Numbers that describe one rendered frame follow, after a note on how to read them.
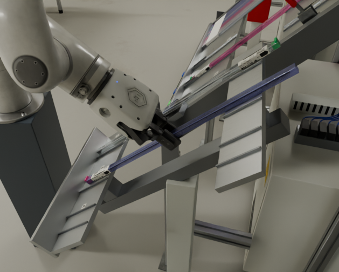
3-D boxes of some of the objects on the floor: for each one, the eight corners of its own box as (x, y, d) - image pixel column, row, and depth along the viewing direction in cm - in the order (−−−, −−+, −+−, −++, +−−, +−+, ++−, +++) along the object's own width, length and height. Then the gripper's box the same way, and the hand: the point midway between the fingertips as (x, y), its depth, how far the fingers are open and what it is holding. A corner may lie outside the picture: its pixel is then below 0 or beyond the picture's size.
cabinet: (239, 277, 136) (270, 174, 95) (257, 157, 186) (282, 55, 145) (420, 328, 123) (548, 233, 81) (387, 183, 172) (456, 79, 131)
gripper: (100, 72, 66) (173, 126, 72) (67, 122, 55) (156, 182, 60) (120, 46, 62) (196, 106, 67) (88, 96, 50) (182, 163, 56)
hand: (169, 135), depth 63 cm, fingers closed, pressing on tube
